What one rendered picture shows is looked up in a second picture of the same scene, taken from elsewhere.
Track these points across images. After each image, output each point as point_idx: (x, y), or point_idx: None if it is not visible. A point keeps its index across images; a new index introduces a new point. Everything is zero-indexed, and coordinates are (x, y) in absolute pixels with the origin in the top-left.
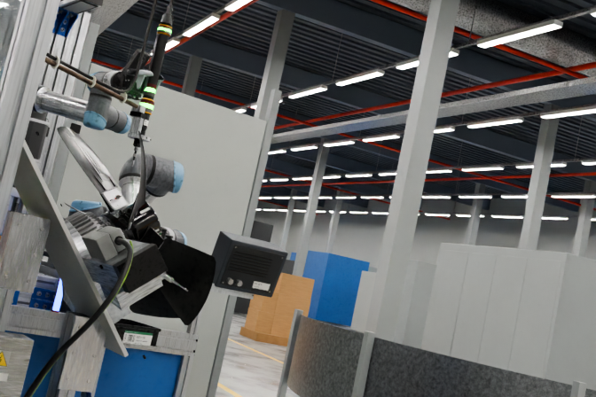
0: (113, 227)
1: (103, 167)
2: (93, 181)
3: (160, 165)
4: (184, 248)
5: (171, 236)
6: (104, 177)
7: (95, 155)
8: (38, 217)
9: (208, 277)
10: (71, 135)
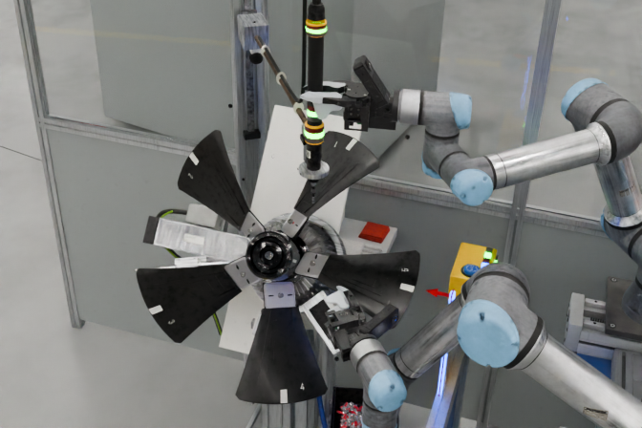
0: (203, 205)
1: (325, 192)
2: (300, 194)
3: (470, 288)
4: (188, 270)
5: (340, 346)
6: (308, 199)
7: (342, 181)
8: None
9: (147, 291)
10: (342, 146)
